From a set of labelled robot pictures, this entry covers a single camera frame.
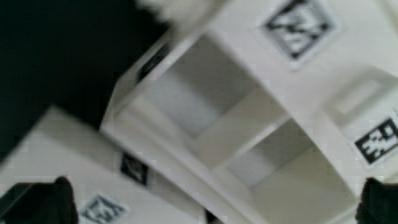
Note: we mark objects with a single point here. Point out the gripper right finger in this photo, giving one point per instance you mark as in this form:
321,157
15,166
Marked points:
378,208

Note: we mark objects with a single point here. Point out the white cabinet top block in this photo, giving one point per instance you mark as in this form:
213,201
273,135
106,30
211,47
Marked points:
67,151

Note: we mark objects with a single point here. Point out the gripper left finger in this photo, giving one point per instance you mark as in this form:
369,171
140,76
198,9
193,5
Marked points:
38,203

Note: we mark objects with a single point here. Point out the white cabinet body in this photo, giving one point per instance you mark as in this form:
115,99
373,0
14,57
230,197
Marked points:
255,108

